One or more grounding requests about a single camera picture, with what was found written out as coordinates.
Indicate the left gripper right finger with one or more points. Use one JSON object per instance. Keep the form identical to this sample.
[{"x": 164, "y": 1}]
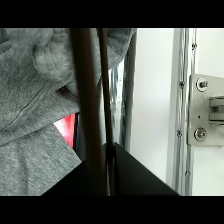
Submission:
[{"x": 140, "y": 176}]

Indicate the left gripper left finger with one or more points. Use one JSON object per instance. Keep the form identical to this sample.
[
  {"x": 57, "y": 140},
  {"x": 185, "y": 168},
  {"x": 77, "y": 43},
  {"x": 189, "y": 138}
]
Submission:
[{"x": 76, "y": 181}]

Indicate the brown clothes hanger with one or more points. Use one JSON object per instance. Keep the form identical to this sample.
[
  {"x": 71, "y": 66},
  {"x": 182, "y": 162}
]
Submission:
[{"x": 88, "y": 100}]

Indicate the grey long-sleeved shirt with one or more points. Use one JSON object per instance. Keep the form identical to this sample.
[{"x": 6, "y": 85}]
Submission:
[{"x": 30, "y": 110}]

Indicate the silver frame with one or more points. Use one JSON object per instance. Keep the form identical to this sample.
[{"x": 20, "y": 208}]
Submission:
[{"x": 196, "y": 113}]

